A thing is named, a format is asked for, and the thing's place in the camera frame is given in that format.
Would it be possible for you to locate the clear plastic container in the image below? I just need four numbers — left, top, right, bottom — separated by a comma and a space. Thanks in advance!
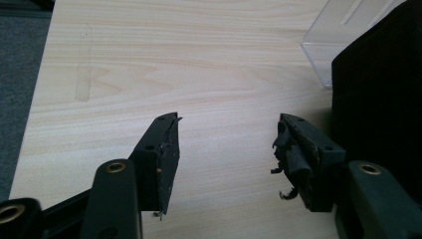
301, 0, 407, 90

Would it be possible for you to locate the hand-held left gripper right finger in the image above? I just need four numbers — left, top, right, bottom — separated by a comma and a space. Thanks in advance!
270, 113, 347, 213

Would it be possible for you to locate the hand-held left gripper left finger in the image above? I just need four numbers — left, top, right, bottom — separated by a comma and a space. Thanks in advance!
128, 112, 183, 221

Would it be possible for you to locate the black box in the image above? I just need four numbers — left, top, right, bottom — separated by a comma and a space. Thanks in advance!
330, 0, 422, 205

